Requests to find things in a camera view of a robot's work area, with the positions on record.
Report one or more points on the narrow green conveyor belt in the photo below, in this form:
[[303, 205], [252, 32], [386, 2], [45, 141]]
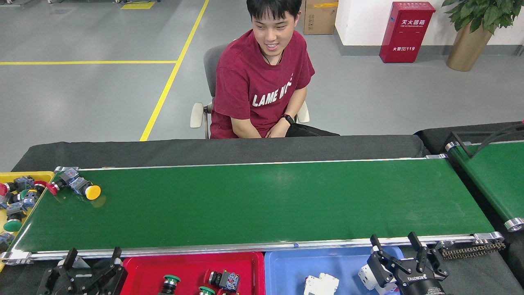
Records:
[[491, 176]]

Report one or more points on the person's left forearm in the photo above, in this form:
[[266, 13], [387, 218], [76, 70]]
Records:
[[297, 102]]

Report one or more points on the white circuit breaker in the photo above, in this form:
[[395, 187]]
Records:
[[366, 276], [321, 284]]

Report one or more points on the brown cardboard box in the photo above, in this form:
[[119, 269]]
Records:
[[321, 18]]

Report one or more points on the red plastic tray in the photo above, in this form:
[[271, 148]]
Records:
[[188, 270]]

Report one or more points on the gold plant pot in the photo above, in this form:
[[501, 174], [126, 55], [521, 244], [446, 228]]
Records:
[[468, 51]]

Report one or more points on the person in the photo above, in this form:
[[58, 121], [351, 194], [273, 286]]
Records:
[[254, 73]]

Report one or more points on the long green conveyor belt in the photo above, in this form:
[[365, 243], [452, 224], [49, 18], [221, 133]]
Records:
[[266, 205]]

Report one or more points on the red fire extinguisher cabinet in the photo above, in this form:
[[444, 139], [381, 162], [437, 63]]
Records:
[[405, 37]]

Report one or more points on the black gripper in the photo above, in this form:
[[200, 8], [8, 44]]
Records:
[[421, 286], [82, 284]]

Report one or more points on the green leafy plant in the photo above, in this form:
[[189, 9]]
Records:
[[479, 14]]

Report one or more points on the yellow plastic tray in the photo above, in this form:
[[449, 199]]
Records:
[[24, 173]]

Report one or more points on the black wristwatch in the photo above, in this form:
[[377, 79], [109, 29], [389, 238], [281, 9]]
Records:
[[289, 119]]

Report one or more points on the blue plastic tray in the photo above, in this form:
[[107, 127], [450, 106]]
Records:
[[286, 270]]

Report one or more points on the person's left hand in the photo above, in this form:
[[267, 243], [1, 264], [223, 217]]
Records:
[[278, 130]]

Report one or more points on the black metal frame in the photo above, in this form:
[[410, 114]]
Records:
[[459, 144]]

